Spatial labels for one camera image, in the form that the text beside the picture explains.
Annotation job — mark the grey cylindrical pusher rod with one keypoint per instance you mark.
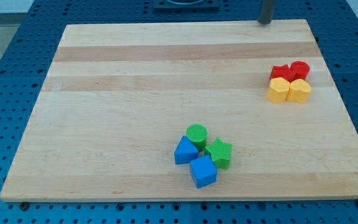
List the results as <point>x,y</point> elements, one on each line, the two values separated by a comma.
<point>266,12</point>

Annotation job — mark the red circle block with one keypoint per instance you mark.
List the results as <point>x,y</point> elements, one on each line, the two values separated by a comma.
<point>300,70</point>

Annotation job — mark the green circle block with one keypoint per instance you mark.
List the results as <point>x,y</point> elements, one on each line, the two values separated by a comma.
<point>198,135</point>

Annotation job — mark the wooden board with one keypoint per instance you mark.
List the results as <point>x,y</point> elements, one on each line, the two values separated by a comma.
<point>118,98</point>

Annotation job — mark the red star block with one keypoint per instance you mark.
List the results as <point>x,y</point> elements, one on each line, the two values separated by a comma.
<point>283,71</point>

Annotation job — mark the yellow hexagon block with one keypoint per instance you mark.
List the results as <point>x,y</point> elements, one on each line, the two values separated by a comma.
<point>278,90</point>

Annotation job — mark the yellow heart block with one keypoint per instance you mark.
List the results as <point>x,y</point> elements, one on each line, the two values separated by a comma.
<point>299,91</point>

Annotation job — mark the green star block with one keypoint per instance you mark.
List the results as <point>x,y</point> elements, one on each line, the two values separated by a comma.
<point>220,153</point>

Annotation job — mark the blue triangle block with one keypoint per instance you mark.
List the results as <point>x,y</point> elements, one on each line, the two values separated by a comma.
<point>185,152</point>

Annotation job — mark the blue cube block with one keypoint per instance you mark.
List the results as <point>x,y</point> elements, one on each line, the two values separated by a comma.
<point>203,171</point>

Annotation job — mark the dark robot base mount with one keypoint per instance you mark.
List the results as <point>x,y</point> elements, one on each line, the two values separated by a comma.
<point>185,4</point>

